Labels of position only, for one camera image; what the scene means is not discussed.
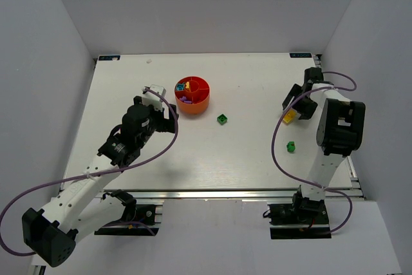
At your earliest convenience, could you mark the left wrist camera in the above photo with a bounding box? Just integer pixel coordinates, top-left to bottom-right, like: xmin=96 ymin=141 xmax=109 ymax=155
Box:
xmin=142 ymin=84 xmax=166 ymax=111

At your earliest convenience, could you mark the green square lego brick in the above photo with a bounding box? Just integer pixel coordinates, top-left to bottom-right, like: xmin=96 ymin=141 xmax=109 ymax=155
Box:
xmin=217 ymin=114 xmax=228 ymax=125

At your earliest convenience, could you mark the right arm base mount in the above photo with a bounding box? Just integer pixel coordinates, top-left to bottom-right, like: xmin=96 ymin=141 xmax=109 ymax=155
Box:
xmin=263 ymin=193 xmax=332 ymax=240

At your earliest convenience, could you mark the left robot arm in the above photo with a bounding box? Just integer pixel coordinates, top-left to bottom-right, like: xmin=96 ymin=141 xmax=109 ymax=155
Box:
xmin=22 ymin=96 xmax=178 ymax=267

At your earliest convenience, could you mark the right corner label sticker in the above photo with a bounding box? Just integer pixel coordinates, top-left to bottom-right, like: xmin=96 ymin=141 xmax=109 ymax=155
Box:
xmin=289 ymin=53 xmax=312 ymax=59

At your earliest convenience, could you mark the light blue lego brick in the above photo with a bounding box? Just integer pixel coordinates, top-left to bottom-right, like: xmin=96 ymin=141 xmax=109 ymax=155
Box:
xmin=175 ymin=83 xmax=185 ymax=91

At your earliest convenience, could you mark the corner label sticker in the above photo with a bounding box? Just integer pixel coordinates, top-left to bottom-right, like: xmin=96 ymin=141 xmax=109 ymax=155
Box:
xmin=98 ymin=55 xmax=120 ymax=61
xmin=289 ymin=53 xmax=312 ymax=59

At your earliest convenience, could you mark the left corner label sticker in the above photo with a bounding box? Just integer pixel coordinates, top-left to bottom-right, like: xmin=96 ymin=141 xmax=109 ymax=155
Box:
xmin=98 ymin=55 xmax=120 ymax=61

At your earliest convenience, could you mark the orange round divided container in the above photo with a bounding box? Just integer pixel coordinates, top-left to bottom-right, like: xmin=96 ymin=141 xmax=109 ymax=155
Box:
xmin=174 ymin=76 xmax=211 ymax=115

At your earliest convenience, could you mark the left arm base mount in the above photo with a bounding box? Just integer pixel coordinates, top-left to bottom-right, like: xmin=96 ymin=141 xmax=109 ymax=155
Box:
xmin=94 ymin=200 xmax=162 ymax=236

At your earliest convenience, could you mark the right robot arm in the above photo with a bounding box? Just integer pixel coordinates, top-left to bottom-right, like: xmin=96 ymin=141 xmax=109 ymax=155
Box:
xmin=282 ymin=67 xmax=366 ymax=216

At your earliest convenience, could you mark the green lego piece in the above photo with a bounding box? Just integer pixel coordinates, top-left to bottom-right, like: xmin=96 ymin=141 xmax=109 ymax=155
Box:
xmin=286 ymin=141 xmax=295 ymax=153

